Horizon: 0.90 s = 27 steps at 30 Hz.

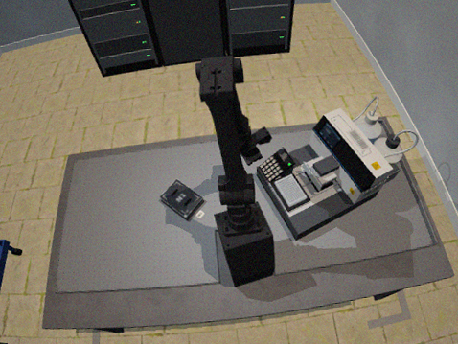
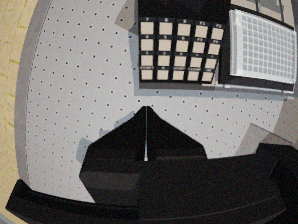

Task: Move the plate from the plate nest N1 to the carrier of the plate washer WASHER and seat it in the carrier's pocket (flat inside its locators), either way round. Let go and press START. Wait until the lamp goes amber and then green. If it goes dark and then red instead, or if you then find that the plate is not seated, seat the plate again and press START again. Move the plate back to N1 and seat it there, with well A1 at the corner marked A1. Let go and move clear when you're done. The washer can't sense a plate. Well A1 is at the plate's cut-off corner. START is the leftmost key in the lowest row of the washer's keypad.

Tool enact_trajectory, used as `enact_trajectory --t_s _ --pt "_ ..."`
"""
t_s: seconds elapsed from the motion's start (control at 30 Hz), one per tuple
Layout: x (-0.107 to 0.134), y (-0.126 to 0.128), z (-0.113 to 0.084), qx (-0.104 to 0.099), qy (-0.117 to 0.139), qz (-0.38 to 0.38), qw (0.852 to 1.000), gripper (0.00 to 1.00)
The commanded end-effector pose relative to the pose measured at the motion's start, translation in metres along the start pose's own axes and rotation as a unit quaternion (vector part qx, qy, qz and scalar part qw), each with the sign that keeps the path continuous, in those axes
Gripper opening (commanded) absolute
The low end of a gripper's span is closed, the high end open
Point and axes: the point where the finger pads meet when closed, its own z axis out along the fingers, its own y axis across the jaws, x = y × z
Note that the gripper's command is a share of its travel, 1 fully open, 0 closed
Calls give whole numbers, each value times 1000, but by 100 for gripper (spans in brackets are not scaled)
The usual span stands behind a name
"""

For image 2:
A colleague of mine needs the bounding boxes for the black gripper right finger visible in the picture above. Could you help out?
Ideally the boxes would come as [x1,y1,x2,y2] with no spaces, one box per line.
[146,106,208,161]

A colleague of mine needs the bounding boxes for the white multiwell plate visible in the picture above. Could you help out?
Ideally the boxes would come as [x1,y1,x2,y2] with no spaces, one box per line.
[229,9,297,84]

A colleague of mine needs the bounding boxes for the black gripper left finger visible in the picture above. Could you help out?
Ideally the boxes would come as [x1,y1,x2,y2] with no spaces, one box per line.
[84,106,146,161]

